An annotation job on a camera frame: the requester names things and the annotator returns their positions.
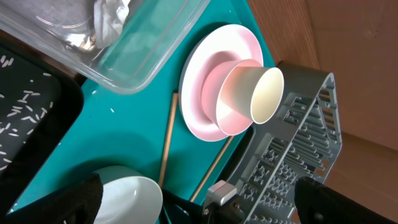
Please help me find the grey dishwasher rack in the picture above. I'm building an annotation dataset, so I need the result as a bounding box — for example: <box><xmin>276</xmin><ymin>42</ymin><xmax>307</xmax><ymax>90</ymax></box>
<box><xmin>220</xmin><ymin>61</ymin><xmax>342</xmax><ymax>223</ymax></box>

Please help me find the teal serving tray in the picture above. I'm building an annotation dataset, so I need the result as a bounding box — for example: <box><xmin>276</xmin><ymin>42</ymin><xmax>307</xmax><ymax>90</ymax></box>
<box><xmin>13</xmin><ymin>1</ymin><xmax>262</xmax><ymax>210</ymax></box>

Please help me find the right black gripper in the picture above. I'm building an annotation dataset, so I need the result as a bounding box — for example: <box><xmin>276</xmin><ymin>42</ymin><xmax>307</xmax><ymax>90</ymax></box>
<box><xmin>161</xmin><ymin>189</ymin><xmax>246</xmax><ymax>224</ymax></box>

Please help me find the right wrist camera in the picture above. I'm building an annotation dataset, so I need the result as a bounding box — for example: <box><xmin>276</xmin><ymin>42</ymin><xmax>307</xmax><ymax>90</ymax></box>
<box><xmin>202</xmin><ymin>180</ymin><xmax>237</xmax><ymax>216</ymax></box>

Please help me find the wooden chopstick diagonal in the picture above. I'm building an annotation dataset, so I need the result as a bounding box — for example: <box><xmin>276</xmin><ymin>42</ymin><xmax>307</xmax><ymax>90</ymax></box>
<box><xmin>158</xmin><ymin>92</ymin><xmax>178</xmax><ymax>188</ymax></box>

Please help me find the wooden chopstick straight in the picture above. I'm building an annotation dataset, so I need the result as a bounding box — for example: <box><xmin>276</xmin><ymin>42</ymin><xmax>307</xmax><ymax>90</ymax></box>
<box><xmin>190</xmin><ymin>136</ymin><xmax>234</xmax><ymax>202</ymax></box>

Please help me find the pink plate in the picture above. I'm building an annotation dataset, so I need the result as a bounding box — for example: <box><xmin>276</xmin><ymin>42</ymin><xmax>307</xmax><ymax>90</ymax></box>
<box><xmin>178</xmin><ymin>24</ymin><xmax>264</xmax><ymax>142</ymax></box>

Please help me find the black plastic tray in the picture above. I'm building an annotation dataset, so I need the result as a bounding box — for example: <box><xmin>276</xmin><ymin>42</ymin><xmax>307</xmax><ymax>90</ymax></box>
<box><xmin>1</xmin><ymin>39</ymin><xmax>84</xmax><ymax>188</ymax></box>

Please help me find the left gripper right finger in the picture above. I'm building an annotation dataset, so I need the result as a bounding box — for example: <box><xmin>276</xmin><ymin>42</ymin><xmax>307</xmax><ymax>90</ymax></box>
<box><xmin>294</xmin><ymin>177</ymin><xmax>395</xmax><ymax>224</ymax></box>

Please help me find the cream paper cup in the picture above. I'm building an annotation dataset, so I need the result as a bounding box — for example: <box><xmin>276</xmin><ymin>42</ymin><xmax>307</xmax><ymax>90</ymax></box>
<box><xmin>221</xmin><ymin>66</ymin><xmax>284</xmax><ymax>124</ymax></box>

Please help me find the white napkin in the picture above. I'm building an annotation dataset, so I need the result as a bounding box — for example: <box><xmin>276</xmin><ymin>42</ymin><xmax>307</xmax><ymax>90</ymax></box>
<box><xmin>94</xmin><ymin>0</ymin><xmax>130</xmax><ymax>49</ymax></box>

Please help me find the pink small bowl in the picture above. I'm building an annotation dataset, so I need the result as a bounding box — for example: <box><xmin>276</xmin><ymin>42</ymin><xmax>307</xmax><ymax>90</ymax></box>
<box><xmin>201</xmin><ymin>59</ymin><xmax>262</xmax><ymax>136</ymax></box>

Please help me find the pile of rice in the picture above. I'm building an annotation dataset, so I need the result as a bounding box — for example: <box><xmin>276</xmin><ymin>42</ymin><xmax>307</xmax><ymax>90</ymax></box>
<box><xmin>1</xmin><ymin>49</ymin><xmax>62</xmax><ymax>172</ymax></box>

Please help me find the white bowl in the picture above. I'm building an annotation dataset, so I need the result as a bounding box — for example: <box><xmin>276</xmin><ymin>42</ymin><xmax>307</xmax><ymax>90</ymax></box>
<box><xmin>94</xmin><ymin>166</ymin><xmax>163</xmax><ymax>224</ymax></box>

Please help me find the clear plastic bin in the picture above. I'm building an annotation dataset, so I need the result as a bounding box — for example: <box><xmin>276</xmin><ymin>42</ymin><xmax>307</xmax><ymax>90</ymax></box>
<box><xmin>1</xmin><ymin>0</ymin><xmax>209</xmax><ymax>94</ymax></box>

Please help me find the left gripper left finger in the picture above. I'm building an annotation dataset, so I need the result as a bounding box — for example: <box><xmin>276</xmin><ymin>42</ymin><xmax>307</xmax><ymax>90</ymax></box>
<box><xmin>1</xmin><ymin>173</ymin><xmax>103</xmax><ymax>224</ymax></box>

